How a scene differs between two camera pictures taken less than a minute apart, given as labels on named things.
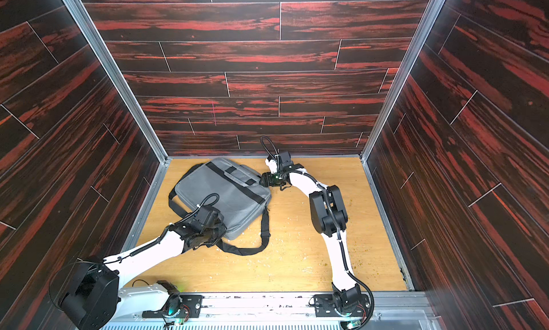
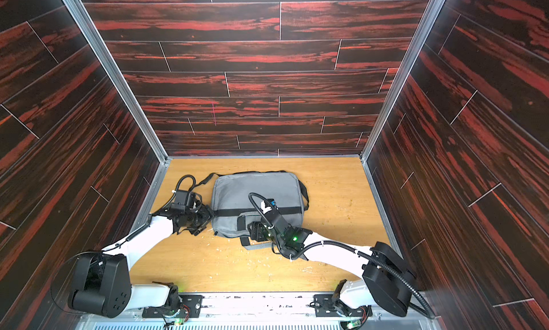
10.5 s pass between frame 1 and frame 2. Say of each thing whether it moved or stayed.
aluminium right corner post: stayed
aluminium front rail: stayed
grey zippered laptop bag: moved
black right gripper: moved
